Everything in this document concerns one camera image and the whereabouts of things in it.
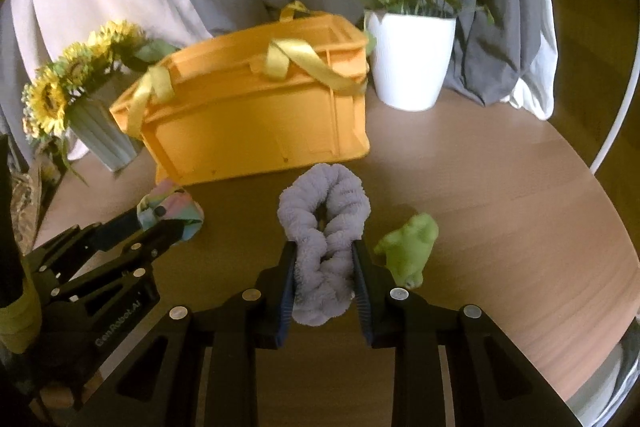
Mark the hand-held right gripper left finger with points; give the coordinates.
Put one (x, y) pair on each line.
(287, 287)

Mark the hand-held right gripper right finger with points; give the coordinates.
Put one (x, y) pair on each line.
(362, 294)

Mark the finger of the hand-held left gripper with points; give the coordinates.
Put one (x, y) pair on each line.
(120, 222)
(160, 237)

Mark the pastel patterned scrunchie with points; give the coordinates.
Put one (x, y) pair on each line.
(180, 207)

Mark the purple fluffy scrunchie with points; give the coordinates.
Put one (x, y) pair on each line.
(345, 192)

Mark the orange plastic crate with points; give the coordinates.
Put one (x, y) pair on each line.
(240, 127)

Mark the green frog plush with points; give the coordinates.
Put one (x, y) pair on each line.
(410, 247)

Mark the brown patterned cloth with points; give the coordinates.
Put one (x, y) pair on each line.
(25, 202)

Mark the sunflower bouquet in vase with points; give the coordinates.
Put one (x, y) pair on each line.
(45, 99)

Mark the green plant in white pot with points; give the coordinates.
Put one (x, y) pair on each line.
(410, 57)

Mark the white curtain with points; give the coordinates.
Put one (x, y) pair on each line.
(537, 72)

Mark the white curved pipe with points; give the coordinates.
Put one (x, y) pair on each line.
(620, 117)

